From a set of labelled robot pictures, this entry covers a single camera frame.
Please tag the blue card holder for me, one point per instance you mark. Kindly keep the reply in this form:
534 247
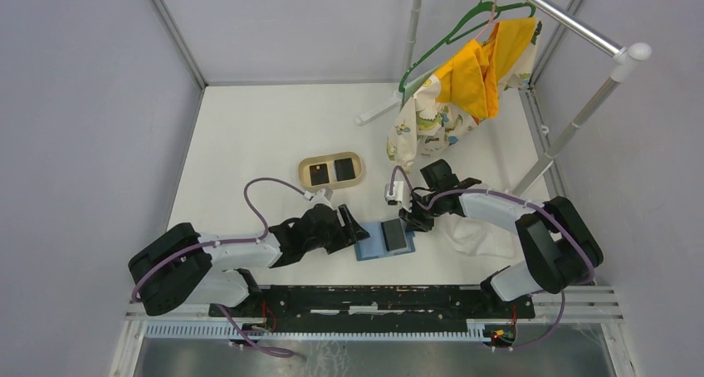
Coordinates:
373 247

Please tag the beige oval tray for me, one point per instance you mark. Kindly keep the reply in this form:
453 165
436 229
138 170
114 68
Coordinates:
303 170

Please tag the green clothes hanger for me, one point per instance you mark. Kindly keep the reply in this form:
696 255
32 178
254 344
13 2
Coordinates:
457 32

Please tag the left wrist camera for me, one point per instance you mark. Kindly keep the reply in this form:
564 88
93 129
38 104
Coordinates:
319 197

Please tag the dinosaur print yellow garment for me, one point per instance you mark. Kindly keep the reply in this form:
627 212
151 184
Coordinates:
464 91

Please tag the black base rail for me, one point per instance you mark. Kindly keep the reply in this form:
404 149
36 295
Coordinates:
377 309

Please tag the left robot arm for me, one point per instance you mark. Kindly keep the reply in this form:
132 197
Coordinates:
186 267

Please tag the white cloth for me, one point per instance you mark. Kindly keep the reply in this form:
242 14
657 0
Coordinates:
475 238

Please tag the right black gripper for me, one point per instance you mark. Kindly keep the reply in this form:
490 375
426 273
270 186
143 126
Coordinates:
413 222

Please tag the metal clothes rack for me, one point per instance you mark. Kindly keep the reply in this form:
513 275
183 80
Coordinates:
626 60

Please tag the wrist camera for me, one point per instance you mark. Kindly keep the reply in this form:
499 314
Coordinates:
397 194
319 197

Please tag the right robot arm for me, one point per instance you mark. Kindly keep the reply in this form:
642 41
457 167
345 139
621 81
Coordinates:
558 249

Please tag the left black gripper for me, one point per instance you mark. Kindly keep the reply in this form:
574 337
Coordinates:
348 233

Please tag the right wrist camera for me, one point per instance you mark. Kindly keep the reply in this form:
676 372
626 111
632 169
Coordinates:
397 194

